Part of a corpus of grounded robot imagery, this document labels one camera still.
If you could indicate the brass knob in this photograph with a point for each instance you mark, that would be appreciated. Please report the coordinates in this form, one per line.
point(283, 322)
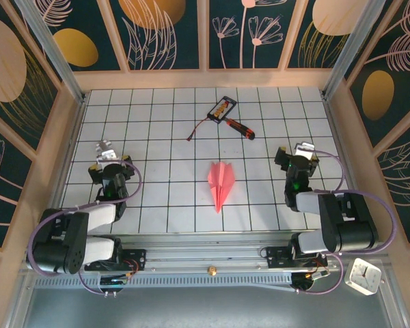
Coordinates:
point(210, 271)

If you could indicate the wall panel with pink flowers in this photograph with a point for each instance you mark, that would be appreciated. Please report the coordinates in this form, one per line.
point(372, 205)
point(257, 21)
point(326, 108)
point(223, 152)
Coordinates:
point(232, 51)

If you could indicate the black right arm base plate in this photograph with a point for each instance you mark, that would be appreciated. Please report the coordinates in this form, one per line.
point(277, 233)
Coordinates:
point(276, 258)

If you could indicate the wall panel with feather lines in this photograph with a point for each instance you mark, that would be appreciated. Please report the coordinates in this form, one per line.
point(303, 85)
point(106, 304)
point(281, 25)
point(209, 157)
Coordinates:
point(403, 184)

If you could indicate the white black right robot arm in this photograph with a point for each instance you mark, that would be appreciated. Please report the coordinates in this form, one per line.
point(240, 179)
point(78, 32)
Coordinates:
point(348, 222)

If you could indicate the aluminium front rail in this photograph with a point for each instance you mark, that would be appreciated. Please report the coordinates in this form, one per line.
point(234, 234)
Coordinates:
point(198, 251)

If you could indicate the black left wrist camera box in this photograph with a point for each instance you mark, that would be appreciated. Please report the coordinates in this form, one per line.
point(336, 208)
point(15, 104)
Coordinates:
point(112, 172)

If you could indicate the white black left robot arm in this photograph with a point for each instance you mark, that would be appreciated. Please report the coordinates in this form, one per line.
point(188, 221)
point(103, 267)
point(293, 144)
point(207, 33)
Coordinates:
point(100, 218)

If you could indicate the aluminium frame post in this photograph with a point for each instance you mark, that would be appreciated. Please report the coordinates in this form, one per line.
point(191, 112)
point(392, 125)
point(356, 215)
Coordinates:
point(348, 44)
point(54, 54)

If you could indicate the white square clock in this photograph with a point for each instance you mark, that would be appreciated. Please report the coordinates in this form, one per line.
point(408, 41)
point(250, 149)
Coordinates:
point(362, 276)

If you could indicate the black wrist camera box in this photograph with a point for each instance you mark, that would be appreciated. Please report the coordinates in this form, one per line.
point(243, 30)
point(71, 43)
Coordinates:
point(112, 172)
point(300, 160)

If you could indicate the wall panel with leaf lines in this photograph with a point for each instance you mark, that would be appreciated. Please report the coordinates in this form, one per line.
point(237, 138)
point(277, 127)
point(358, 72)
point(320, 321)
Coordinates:
point(157, 51)

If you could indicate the black controller board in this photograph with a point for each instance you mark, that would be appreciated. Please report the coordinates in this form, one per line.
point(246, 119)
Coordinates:
point(304, 280)
point(114, 281)

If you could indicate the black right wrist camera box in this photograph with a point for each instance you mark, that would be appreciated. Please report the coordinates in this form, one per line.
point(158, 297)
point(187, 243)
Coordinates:
point(300, 160)

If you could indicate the pink paper sheet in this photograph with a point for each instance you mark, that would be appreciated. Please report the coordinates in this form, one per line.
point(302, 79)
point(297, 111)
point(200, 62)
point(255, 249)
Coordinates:
point(220, 181)

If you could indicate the white silver hinged device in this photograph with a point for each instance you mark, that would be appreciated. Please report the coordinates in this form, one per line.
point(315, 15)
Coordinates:
point(106, 150)

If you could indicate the wall panel with white flower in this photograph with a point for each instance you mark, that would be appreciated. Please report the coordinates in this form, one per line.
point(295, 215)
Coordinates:
point(3, 177)

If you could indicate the wall panel with cream circle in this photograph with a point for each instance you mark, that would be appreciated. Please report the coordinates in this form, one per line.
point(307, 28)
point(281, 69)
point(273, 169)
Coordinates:
point(7, 68)

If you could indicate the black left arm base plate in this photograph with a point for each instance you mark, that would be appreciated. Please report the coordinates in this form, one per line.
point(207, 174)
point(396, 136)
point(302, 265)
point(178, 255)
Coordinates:
point(136, 259)

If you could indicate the wall panel with yellow oval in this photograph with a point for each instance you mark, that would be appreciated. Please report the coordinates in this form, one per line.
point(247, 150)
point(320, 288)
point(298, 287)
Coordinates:
point(379, 95)
point(89, 34)

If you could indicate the orange black screwdriver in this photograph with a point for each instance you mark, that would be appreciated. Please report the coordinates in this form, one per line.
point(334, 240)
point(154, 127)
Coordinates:
point(246, 131)

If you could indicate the wall panel with cream oval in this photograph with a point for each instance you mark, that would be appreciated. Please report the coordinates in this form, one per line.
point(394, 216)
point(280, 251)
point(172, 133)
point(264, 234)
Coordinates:
point(314, 51)

